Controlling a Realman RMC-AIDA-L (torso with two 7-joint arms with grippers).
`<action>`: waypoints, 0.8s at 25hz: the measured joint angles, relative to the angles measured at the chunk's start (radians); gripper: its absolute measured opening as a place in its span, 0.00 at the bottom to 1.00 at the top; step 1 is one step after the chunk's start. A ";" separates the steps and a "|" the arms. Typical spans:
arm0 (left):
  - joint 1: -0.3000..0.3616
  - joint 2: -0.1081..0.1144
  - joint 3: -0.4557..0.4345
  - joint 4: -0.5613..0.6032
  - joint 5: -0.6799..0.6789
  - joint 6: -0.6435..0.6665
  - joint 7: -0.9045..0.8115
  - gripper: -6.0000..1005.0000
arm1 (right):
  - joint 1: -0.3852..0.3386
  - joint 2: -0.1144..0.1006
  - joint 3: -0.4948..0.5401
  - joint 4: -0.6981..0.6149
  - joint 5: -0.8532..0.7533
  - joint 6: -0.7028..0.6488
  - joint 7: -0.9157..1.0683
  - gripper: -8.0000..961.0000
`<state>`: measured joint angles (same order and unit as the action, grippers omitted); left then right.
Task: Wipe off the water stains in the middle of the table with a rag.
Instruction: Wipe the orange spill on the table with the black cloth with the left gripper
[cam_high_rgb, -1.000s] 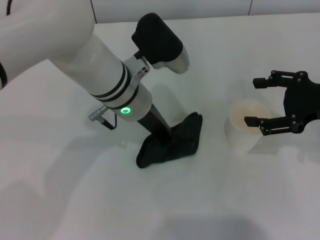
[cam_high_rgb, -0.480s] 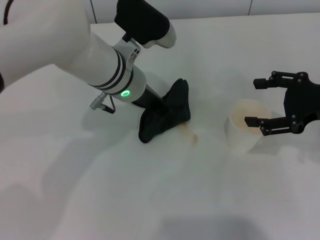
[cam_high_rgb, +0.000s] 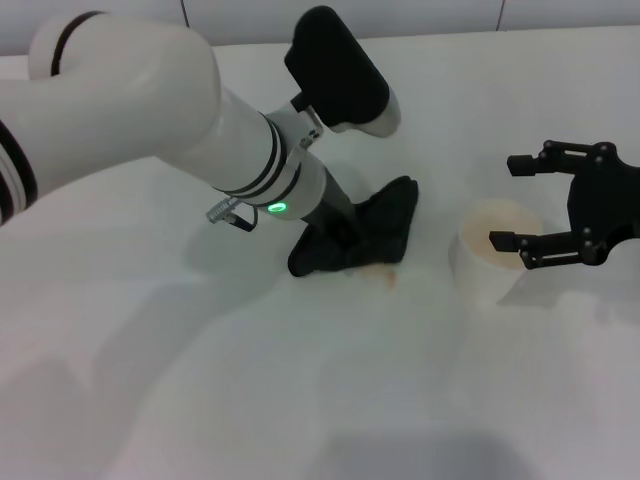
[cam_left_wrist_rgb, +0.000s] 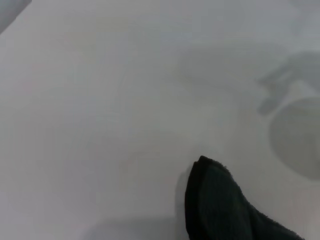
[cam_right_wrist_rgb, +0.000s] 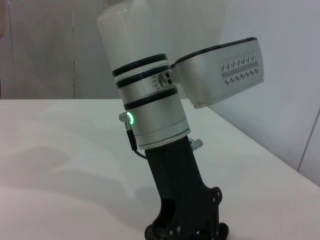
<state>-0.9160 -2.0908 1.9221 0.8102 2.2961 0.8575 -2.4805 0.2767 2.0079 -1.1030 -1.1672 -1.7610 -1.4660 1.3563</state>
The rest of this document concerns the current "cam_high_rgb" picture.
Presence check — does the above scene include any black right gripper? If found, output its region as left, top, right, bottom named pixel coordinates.
left=487, top=140, right=640, bottom=271

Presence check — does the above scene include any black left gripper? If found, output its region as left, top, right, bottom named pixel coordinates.
left=301, top=166, right=367, bottom=250

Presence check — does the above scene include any dark cleaning rag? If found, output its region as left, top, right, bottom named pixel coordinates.
left=287, top=174, right=420, bottom=279

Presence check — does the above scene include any white paper cup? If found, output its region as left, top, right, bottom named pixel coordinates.
left=452, top=198, right=544, bottom=306

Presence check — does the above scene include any brown liquid stain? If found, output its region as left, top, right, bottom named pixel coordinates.
left=359, top=267, right=400, bottom=292

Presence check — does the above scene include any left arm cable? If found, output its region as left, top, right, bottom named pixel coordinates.
left=204, top=196, right=259, bottom=234

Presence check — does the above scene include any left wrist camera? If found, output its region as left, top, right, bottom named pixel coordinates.
left=283, top=5, right=403, bottom=139

